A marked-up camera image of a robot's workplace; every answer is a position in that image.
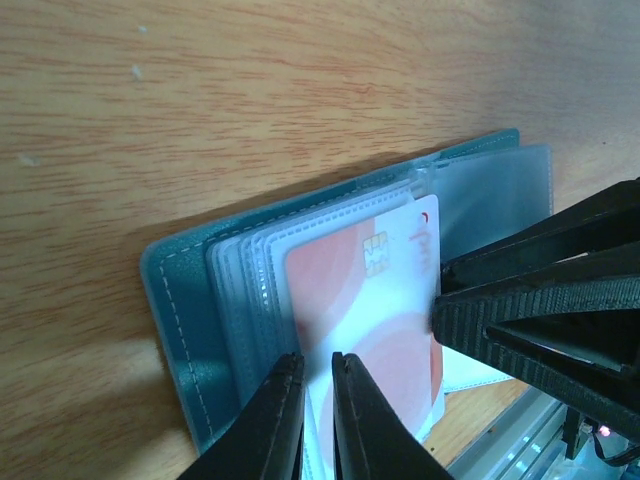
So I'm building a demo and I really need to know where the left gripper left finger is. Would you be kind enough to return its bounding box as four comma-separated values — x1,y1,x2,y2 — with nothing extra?
180,353,305,480

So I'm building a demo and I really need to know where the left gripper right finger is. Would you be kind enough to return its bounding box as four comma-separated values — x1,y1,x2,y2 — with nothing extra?
332,352,451,480

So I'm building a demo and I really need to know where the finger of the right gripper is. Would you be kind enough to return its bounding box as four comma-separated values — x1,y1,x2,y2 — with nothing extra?
441,179,639,294
432,277,639,442

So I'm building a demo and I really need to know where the blue card holder wallet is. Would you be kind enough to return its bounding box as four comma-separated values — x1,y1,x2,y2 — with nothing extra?
140,129,553,453

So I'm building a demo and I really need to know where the right small circuit board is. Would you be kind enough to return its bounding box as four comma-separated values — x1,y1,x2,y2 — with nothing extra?
561,407,639,468

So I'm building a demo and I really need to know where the aluminium front rail frame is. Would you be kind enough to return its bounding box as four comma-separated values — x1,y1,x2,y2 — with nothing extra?
446,389,639,480

